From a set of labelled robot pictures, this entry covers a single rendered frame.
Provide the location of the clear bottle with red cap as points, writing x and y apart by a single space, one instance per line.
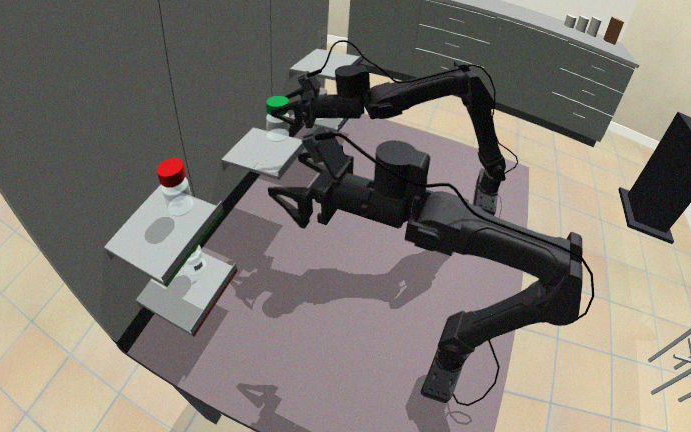
175 186

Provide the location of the clear glass bottle with green cap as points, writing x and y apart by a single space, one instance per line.
277 130

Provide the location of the white bottle with yellow cap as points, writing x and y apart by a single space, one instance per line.
195 265

